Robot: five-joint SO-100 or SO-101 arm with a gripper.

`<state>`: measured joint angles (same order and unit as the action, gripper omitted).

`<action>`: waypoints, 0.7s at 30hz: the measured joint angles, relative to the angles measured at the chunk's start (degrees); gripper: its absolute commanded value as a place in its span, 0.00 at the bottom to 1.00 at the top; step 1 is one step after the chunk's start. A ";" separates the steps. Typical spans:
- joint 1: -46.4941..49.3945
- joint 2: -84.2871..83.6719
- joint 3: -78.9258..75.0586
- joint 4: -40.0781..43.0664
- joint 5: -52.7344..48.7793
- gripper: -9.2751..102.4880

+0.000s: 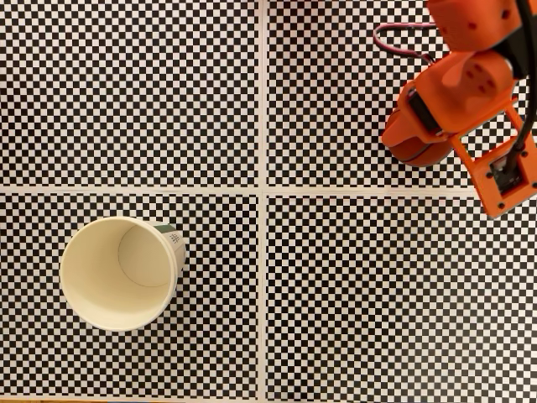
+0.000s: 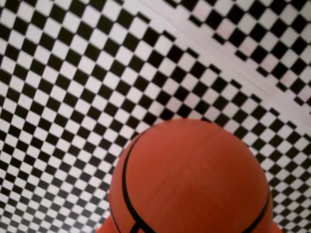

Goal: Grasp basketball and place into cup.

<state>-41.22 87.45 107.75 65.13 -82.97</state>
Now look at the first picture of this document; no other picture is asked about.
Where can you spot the cream paper cup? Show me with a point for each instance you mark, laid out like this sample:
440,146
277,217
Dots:
105,294

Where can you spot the black white checkerboard paper sheet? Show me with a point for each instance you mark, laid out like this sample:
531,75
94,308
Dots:
335,84
377,294
210,357
126,84

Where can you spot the small orange basketball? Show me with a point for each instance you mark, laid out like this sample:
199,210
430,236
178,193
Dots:
419,155

